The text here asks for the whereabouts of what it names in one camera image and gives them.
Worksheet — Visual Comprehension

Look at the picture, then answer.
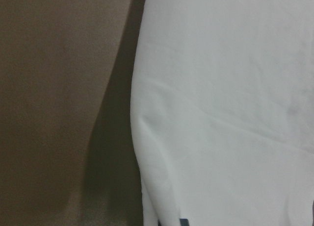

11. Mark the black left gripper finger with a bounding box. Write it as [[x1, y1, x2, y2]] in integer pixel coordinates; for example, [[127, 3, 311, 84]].
[[180, 218, 189, 226]]

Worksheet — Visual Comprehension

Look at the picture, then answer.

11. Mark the white long-sleeve printed shirt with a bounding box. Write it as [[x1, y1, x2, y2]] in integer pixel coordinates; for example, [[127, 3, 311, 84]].
[[131, 0, 314, 226]]

